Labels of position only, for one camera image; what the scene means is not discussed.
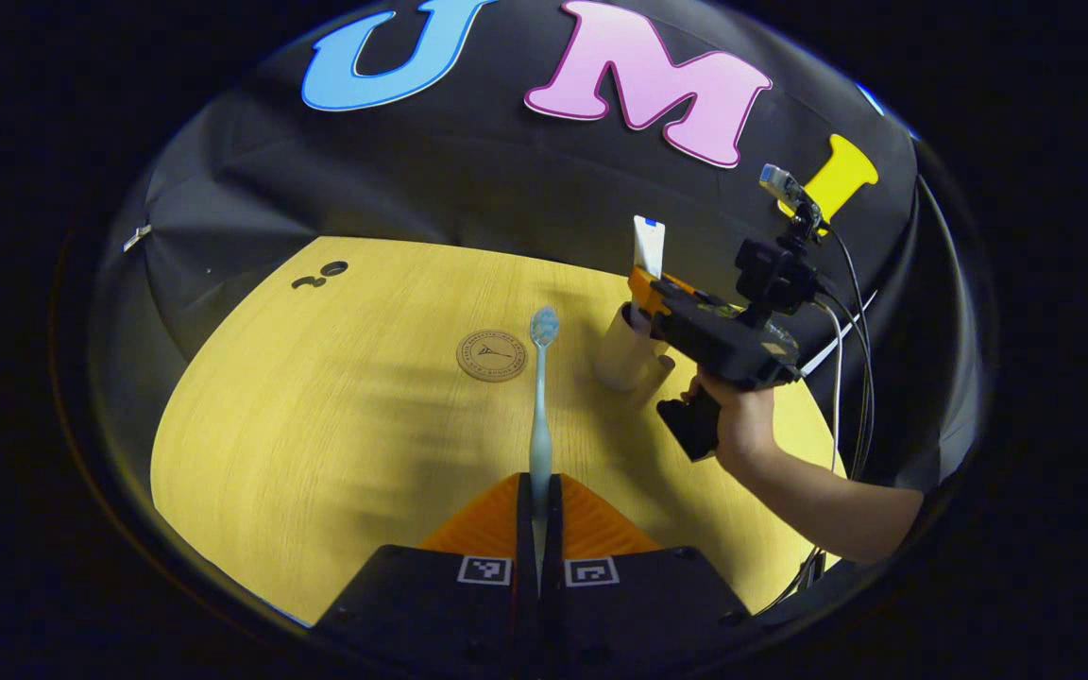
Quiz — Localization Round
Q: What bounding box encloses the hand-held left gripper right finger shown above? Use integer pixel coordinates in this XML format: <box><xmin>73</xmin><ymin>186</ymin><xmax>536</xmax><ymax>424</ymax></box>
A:
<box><xmin>544</xmin><ymin>472</ymin><xmax>753</xmax><ymax>680</ymax></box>

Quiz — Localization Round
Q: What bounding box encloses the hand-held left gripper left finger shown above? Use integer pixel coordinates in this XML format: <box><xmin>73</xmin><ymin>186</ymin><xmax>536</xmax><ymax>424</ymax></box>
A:
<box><xmin>317</xmin><ymin>472</ymin><xmax>537</xmax><ymax>680</ymax></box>

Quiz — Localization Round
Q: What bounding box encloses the white toothpaste tube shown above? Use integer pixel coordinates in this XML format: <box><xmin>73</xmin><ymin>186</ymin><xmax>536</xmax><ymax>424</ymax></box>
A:
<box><xmin>632</xmin><ymin>214</ymin><xmax>667</xmax><ymax>284</ymax></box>

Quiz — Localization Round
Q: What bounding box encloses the beige cup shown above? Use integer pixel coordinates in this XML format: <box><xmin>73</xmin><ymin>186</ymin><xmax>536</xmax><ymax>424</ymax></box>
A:
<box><xmin>594</xmin><ymin>302</ymin><xmax>677</xmax><ymax>396</ymax></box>

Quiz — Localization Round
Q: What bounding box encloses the round cork coaster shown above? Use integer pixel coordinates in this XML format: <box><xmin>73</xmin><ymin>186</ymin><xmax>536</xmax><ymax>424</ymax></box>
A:
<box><xmin>455</xmin><ymin>328</ymin><xmax>529</xmax><ymax>383</ymax></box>

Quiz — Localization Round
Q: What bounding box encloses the pale green toothbrush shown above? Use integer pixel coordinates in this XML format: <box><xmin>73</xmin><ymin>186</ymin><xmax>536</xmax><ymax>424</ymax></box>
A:
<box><xmin>528</xmin><ymin>305</ymin><xmax>561</xmax><ymax>596</ymax></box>

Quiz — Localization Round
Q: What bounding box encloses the black backdrop cloth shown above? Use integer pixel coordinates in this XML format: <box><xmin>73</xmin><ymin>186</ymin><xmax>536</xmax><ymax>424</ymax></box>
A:
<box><xmin>86</xmin><ymin>0</ymin><xmax>994</xmax><ymax>605</ymax></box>

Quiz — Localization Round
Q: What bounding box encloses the white cable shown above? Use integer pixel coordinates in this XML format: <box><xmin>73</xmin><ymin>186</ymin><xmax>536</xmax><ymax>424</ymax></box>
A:
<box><xmin>813</xmin><ymin>298</ymin><xmax>845</xmax><ymax>473</ymax></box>

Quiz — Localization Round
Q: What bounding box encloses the black cable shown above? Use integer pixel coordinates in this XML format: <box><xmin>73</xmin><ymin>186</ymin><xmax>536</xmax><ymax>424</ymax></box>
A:
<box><xmin>759</xmin><ymin>224</ymin><xmax>877</xmax><ymax>613</ymax></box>

